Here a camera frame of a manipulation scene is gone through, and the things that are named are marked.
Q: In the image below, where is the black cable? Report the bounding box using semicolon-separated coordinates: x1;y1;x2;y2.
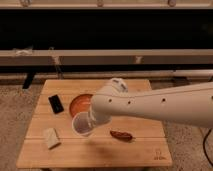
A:
202;128;213;168

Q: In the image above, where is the orange bowl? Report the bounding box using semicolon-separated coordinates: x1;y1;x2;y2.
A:
69;94;92;117

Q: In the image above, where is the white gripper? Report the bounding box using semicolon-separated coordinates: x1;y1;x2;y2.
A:
88;111;111;128

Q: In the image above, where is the metal rail frame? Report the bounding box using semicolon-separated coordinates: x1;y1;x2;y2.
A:
0;49;213;77

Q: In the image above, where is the beige sponge block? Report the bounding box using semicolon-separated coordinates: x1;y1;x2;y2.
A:
43;128;60;149

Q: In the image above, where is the black phone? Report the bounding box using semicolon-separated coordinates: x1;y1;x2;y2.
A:
48;95;64;114

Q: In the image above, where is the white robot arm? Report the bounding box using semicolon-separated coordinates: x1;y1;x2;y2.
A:
90;78;213;128

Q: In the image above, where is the wooden table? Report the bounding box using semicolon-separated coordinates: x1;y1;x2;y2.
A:
16;79;172;169

